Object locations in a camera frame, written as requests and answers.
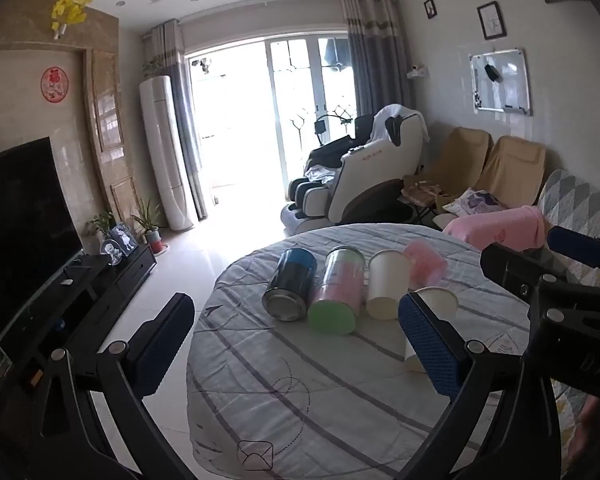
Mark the red round wall decoration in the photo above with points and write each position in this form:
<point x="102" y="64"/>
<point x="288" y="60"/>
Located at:
<point x="54" y="83"/>

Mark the purple patterned pillow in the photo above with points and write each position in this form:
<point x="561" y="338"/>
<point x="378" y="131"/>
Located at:
<point x="477" y="202"/>

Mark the round table, striped cloth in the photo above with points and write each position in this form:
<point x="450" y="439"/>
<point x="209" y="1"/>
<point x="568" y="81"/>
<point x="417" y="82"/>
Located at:
<point x="300" y="390"/>

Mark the wall whiteboard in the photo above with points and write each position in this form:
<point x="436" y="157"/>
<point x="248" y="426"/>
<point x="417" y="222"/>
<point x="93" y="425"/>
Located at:
<point x="502" y="82"/>

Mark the small potted plant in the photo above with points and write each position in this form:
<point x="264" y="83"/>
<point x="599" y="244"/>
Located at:
<point x="102" y="222"/>

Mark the medium black picture frame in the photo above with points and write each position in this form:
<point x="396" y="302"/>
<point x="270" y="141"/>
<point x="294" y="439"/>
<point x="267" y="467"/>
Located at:
<point x="491" y="20"/>

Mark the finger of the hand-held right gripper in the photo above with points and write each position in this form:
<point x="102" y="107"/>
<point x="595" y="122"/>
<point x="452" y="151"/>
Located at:
<point x="579" y="247"/>
<point x="517" y="267"/>

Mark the white paper cup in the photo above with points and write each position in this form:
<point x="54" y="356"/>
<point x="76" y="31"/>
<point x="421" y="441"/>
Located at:
<point x="437" y="302"/>
<point x="387" y="282"/>

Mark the small black picture frame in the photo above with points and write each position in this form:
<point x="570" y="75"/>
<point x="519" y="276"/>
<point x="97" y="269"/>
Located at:
<point x="430" y="8"/>

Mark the blue metal cup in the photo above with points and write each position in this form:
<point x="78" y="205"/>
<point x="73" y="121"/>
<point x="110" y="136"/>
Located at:
<point x="290" y="280"/>

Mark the black television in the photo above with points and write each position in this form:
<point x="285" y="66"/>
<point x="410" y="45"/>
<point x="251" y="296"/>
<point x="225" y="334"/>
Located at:
<point x="25" y="210"/>

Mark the clear cup with green lid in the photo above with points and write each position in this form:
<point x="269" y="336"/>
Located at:
<point x="337" y="290"/>

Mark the pink plastic cup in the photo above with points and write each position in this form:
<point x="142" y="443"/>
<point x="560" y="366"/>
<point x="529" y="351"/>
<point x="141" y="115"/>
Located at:
<point x="425" y="262"/>

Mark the potted plant in red pot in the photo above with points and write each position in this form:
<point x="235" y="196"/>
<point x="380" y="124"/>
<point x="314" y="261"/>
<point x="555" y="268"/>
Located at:
<point x="150" y="230"/>

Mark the black television stand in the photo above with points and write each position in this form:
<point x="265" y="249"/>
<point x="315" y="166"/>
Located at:
<point x="95" y="290"/>

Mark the yellow artificial flowers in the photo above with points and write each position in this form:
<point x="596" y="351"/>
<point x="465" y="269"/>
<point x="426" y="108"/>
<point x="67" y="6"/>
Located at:
<point x="70" y="5"/>

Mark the tabletop photo frame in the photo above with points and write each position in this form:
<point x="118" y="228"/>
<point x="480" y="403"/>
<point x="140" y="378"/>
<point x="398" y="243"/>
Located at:
<point x="123" y="239"/>

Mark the white standing air conditioner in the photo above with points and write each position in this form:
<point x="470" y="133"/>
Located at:
<point x="166" y="155"/>

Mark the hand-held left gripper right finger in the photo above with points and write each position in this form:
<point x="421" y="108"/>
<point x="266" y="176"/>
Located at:
<point x="429" y="346"/>

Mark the person's right forearm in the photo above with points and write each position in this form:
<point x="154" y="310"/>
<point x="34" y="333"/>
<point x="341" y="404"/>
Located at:
<point x="597" y="435"/>

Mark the pink blanket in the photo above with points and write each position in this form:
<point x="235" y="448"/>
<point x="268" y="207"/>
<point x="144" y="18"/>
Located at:
<point x="500" y="227"/>

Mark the white massage chair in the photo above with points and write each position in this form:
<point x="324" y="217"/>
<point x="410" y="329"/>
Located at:
<point x="365" y="180"/>

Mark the tan covered sofa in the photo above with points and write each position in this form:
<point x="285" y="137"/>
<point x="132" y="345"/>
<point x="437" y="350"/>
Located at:
<point x="455" y="160"/>

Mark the patterned sofa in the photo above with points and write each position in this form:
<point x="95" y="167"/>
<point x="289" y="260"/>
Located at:
<point x="580" y="205"/>

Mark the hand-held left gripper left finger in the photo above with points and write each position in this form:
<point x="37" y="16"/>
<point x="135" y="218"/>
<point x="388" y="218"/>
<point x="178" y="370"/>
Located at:
<point x="156" y="345"/>

